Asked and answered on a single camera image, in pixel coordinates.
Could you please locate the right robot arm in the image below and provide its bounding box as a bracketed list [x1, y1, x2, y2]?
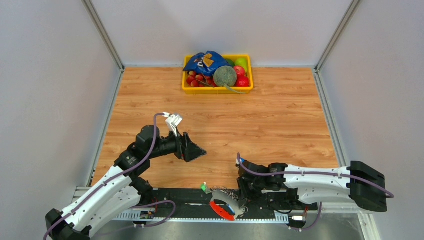
[236, 158, 394, 213]

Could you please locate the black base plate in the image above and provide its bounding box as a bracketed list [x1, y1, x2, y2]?
[139, 188, 319, 221]

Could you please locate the blue snack bag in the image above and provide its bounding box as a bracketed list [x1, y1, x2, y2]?
[183, 51, 231, 77]

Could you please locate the green key tag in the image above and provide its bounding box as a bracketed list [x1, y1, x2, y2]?
[200, 182, 212, 194]

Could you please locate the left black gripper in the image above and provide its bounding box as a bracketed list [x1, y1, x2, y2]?
[147, 126, 207, 162]

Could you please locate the green melon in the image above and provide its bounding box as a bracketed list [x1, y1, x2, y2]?
[213, 66, 245, 94]

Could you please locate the yellow plastic bin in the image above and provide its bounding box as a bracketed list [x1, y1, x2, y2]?
[181, 54, 254, 95]

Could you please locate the bunch of red fruits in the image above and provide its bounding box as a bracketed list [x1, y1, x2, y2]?
[186, 70, 217, 88]

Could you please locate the green apple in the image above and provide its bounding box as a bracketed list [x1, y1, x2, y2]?
[234, 57, 249, 72]

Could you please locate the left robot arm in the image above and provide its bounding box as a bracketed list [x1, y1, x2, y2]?
[43, 125, 207, 240]

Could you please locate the red apple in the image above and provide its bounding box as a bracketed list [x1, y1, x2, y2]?
[233, 65, 246, 78]

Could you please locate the red tomato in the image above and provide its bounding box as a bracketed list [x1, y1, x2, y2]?
[234, 76, 250, 88]

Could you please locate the red handled key ring holder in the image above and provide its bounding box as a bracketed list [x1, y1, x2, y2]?
[209, 188, 248, 221]

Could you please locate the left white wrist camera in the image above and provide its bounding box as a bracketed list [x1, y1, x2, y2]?
[162, 112, 183, 137]

